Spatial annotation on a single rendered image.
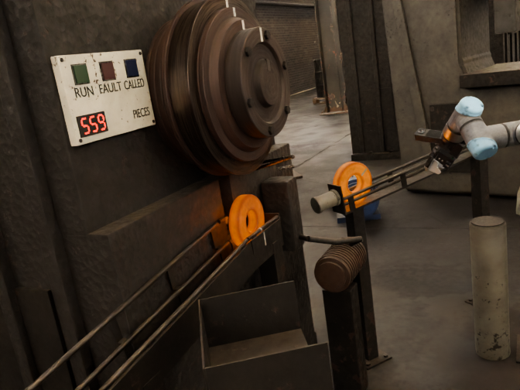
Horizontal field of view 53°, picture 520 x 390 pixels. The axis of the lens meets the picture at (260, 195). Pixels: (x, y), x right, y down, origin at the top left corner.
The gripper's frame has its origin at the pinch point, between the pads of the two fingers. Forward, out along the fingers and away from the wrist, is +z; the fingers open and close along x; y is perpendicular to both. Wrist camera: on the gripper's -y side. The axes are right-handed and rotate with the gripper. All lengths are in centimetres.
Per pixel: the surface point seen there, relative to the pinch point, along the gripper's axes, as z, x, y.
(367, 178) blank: 2.1, -17.7, -13.8
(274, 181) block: -12, -51, -32
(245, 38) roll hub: -63, -55, -46
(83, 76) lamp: -68, -92, -58
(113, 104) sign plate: -59, -89, -55
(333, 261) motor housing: 2, -53, -4
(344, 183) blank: 0.0, -26.6, -18.2
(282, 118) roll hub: -41, -51, -34
